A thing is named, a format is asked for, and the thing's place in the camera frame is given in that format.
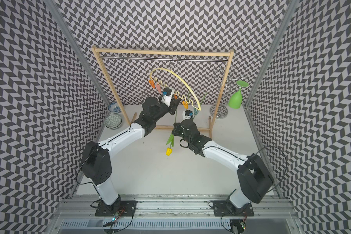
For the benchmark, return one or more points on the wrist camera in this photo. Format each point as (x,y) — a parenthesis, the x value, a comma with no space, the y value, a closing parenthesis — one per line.
(167,96)
(187,114)

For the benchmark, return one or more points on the blue patterned small bowl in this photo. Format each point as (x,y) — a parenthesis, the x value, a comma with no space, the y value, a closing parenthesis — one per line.
(114,108)

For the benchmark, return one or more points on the pink clothes peg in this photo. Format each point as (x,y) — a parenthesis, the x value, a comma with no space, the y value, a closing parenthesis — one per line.
(159,88)

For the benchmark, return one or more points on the yellow orange clothes peg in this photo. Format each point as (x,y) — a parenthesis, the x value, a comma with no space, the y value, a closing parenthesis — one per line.
(185,104)

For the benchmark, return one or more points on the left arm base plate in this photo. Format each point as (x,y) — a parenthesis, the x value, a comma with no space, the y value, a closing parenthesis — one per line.
(127,206)

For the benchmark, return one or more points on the metal rack rail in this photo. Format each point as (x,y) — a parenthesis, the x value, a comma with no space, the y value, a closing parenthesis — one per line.
(164,59)

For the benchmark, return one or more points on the dark orange clothes peg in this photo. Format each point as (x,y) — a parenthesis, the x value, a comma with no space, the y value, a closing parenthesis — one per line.
(152,84)

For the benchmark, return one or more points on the green plastic wine glass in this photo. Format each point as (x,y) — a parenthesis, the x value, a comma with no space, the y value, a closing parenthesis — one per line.
(236,99)

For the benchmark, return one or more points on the green patterned bowl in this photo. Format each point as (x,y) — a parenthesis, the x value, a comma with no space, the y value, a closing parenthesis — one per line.
(113,121)

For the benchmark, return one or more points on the right aluminium corner profile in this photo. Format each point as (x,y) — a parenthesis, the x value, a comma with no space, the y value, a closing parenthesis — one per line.
(272,50)

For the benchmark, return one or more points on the wooden clothes rack frame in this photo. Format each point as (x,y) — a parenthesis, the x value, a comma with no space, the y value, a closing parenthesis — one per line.
(96,51)

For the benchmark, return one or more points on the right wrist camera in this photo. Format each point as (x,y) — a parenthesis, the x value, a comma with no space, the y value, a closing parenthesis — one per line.
(187,114)

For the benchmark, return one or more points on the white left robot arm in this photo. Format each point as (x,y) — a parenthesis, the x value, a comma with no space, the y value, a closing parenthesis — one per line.
(97,158)

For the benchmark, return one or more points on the aluminium corner profile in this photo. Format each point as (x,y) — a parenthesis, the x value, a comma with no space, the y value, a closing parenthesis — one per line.
(272,50)
(53,9)

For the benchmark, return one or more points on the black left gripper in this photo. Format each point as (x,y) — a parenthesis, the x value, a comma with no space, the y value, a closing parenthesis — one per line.
(174,107)

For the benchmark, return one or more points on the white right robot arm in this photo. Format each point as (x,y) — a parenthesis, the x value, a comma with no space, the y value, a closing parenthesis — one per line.
(255,179)

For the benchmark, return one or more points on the metal wire glass stand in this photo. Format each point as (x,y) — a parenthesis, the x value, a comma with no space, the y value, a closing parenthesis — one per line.
(222,110)

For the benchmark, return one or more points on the yellow tulip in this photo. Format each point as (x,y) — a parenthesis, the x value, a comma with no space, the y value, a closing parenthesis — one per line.
(170,141)

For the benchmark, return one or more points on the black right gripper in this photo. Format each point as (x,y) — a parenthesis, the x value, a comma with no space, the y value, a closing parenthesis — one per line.
(177,127)

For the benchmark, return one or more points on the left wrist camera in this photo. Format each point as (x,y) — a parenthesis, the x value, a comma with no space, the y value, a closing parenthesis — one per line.
(167,96)

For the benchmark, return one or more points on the left aluminium corner profile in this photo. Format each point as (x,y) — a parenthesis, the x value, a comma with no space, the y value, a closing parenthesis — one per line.
(53,9)

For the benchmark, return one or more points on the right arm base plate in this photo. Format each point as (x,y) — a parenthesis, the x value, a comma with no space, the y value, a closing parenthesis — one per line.
(226,208)

